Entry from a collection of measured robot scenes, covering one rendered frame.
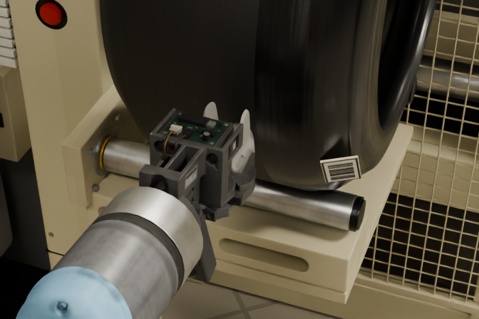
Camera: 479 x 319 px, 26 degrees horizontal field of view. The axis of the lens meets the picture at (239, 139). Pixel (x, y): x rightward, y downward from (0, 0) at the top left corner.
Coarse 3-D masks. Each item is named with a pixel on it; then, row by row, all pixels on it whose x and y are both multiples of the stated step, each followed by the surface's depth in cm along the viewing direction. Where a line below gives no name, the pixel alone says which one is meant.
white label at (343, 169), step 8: (328, 160) 108; (336, 160) 108; (344, 160) 108; (352, 160) 109; (328, 168) 110; (336, 168) 110; (344, 168) 110; (352, 168) 110; (328, 176) 112; (336, 176) 112; (344, 176) 112; (352, 176) 112; (360, 176) 113
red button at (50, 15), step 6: (42, 6) 132; (48, 6) 131; (54, 6) 131; (42, 12) 132; (48, 12) 131; (54, 12) 131; (60, 12) 131; (42, 18) 132; (48, 18) 132; (54, 18) 132; (60, 18) 132; (54, 24) 133
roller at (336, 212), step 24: (120, 144) 133; (144, 144) 134; (120, 168) 133; (264, 192) 127; (288, 192) 126; (312, 192) 126; (336, 192) 126; (312, 216) 126; (336, 216) 125; (360, 216) 125
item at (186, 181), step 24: (168, 120) 96; (192, 120) 94; (216, 120) 95; (168, 144) 93; (192, 144) 91; (216, 144) 92; (240, 144) 95; (144, 168) 87; (168, 168) 88; (192, 168) 89; (216, 168) 91; (168, 192) 89; (192, 192) 92; (216, 192) 93; (216, 216) 94
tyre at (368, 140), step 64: (128, 0) 102; (192, 0) 100; (256, 0) 97; (320, 0) 96; (384, 0) 101; (128, 64) 107; (192, 64) 103; (256, 64) 100; (320, 64) 99; (384, 64) 143; (256, 128) 106; (320, 128) 104; (384, 128) 124
